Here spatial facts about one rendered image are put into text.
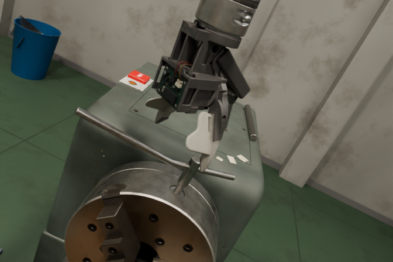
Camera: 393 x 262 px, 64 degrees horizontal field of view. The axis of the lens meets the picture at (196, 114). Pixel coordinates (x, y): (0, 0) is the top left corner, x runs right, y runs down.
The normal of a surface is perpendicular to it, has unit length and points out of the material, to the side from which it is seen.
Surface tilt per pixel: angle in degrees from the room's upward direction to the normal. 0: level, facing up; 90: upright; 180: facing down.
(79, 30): 90
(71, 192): 90
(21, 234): 0
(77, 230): 90
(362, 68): 90
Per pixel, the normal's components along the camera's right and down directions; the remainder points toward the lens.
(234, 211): -0.13, 0.34
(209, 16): -0.52, 0.18
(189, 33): -0.72, 0.01
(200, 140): 0.69, 0.04
